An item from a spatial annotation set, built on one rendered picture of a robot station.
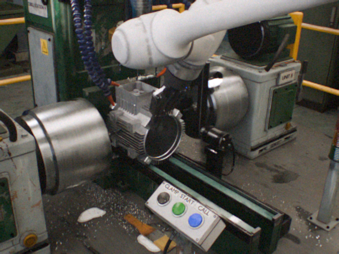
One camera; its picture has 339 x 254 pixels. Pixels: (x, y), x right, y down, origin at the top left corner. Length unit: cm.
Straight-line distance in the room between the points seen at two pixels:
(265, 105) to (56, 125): 85
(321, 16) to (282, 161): 288
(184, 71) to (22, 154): 43
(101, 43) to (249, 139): 68
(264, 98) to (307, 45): 294
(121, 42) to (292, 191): 90
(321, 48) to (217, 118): 311
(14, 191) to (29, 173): 5
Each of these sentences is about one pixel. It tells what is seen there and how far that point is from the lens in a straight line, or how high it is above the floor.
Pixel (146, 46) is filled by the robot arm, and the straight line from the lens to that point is 79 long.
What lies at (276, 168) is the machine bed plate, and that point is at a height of 80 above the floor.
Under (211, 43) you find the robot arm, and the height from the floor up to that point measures 138.
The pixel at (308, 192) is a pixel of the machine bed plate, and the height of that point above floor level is 80.
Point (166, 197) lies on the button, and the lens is 87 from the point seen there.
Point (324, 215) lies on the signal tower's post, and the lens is 132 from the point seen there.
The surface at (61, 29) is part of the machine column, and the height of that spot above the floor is 133.
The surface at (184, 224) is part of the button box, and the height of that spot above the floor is 105.
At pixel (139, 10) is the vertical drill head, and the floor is 140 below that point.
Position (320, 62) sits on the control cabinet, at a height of 55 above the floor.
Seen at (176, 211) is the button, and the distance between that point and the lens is 84.
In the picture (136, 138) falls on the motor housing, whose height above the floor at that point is 103.
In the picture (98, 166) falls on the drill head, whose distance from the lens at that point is 111.
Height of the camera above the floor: 157
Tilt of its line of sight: 24 degrees down
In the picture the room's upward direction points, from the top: 2 degrees clockwise
